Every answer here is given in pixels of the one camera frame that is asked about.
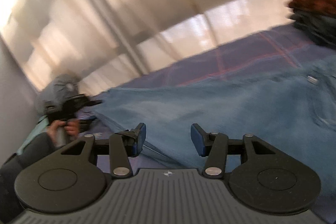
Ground blue plaid bedsheet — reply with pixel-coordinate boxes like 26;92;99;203
16;23;336;224

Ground grey window frame post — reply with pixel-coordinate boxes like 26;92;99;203
76;0;150;75

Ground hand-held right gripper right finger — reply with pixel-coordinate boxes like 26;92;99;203
190;123;277;177

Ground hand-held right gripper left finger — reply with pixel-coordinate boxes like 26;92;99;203
61;123;147;178

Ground sheer white curtain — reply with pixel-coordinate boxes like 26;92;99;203
0;0;336;93

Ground folded dark blue pants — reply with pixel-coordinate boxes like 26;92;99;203
291;10;336;47

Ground light blue denim pants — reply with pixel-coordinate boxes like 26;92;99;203
93;55;336;210

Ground grey bolster pillow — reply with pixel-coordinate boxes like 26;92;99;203
35;74;82;117

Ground person's left hand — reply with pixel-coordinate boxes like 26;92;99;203
47;119;80;149

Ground folded teal cloth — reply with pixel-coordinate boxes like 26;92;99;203
16;116;51;155

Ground person's left forearm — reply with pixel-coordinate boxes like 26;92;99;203
0;132;57;198

